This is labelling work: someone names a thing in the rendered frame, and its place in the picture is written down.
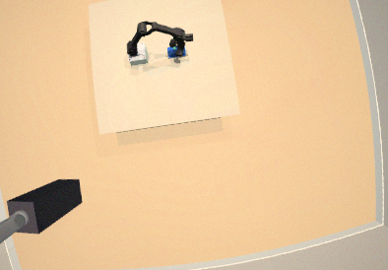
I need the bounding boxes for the blue circuit board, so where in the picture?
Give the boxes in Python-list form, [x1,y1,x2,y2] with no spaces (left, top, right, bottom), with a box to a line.
[167,46,186,58]

